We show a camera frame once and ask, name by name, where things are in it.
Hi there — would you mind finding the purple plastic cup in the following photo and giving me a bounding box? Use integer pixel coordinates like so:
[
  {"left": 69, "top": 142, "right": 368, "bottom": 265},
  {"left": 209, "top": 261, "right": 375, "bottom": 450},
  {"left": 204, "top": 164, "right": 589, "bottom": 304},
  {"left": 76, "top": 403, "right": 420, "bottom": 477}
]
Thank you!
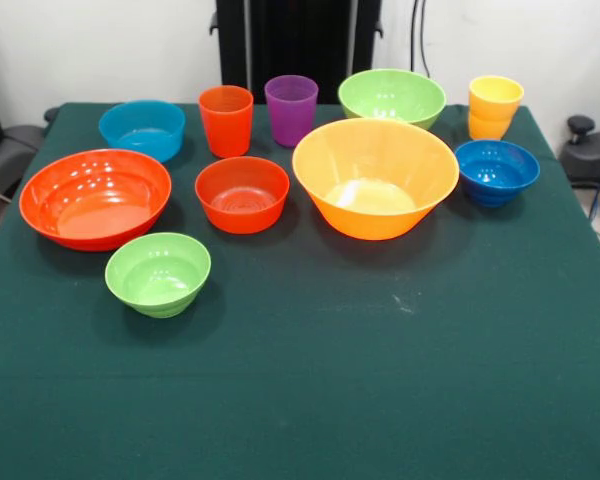
[{"left": 263, "top": 74, "right": 320, "bottom": 149}]

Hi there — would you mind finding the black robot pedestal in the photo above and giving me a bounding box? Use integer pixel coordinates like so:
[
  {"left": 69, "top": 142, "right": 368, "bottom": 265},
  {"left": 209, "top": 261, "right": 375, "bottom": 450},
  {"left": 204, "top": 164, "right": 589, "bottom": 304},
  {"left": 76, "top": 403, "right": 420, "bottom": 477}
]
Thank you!
[{"left": 209, "top": 0, "right": 384, "bottom": 105}]

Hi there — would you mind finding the dark blue plastic bowl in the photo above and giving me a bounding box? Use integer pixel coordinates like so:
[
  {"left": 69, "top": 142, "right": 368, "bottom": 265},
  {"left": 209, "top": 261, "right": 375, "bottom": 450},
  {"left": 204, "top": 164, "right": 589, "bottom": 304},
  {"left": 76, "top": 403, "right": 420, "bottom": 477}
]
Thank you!
[{"left": 454, "top": 139, "right": 541, "bottom": 209}]

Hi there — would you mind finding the small red plastic bowl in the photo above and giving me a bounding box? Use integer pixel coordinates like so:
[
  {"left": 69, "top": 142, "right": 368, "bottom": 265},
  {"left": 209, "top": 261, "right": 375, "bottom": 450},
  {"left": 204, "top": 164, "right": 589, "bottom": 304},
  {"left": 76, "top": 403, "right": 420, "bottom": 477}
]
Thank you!
[{"left": 194, "top": 155, "right": 291, "bottom": 235}]

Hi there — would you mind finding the black chair base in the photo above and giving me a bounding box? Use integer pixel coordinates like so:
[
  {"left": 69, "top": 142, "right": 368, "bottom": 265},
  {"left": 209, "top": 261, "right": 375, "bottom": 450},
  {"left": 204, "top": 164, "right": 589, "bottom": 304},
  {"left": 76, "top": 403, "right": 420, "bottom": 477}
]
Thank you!
[{"left": 559, "top": 114, "right": 600, "bottom": 189}]

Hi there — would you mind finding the large orange plastic bowl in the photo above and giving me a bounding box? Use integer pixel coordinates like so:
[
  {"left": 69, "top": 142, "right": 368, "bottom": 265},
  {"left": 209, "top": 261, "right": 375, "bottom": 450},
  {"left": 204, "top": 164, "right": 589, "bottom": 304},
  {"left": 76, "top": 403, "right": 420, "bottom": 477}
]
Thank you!
[{"left": 291, "top": 117, "right": 461, "bottom": 242}]

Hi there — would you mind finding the light blue plastic bowl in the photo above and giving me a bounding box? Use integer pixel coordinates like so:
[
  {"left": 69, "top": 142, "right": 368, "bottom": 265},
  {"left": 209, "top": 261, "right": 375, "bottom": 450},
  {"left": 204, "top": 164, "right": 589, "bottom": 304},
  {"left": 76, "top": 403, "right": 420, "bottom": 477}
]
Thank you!
[{"left": 98, "top": 99, "right": 187, "bottom": 164}]

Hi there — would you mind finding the large red plastic bowl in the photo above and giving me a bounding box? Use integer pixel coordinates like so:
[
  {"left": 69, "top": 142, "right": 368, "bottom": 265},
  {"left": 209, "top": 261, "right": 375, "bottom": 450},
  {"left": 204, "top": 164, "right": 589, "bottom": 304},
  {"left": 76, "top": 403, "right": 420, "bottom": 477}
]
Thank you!
[{"left": 18, "top": 148, "right": 173, "bottom": 253}]

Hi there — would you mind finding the yellow plastic cup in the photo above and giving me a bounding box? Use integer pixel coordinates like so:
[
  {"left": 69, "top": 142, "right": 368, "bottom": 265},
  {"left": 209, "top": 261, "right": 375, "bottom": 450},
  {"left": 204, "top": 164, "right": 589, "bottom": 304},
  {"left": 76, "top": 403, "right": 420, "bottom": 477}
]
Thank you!
[
  {"left": 468, "top": 74, "right": 525, "bottom": 122},
  {"left": 468, "top": 107, "right": 516, "bottom": 142}
]

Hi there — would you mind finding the red plastic cup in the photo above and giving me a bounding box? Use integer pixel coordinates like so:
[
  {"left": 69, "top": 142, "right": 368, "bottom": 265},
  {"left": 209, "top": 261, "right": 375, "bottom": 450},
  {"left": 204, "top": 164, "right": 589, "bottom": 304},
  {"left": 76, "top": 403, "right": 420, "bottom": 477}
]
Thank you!
[{"left": 197, "top": 84, "right": 255, "bottom": 159}]

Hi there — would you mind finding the black wall cable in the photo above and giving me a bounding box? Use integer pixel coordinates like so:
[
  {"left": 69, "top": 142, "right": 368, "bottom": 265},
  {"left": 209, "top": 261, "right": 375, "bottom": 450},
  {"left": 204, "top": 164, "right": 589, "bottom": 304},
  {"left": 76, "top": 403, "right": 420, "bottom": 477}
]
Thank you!
[{"left": 410, "top": 0, "right": 432, "bottom": 79}]

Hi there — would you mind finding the large green plastic bowl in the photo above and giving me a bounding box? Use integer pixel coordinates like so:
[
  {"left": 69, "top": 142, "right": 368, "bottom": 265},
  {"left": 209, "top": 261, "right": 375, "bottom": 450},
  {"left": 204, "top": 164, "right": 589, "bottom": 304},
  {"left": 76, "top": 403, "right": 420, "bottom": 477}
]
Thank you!
[{"left": 337, "top": 68, "right": 448, "bottom": 131}]

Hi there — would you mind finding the dark green table cloth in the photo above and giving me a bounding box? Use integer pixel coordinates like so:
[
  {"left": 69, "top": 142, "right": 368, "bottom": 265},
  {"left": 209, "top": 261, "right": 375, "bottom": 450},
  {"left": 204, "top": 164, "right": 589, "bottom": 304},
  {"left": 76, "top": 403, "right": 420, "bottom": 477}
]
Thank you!
[{"left": 0, "top": 102, "right": 600, "bottom": 480}]

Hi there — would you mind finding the small green plastic bowl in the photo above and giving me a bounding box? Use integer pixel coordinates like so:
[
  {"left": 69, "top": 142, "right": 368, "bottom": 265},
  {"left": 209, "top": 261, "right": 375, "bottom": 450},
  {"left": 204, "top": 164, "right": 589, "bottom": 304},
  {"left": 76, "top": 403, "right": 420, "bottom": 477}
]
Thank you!
[{"left": 104, "top": 231, "right": 212, "bottom": 319}]

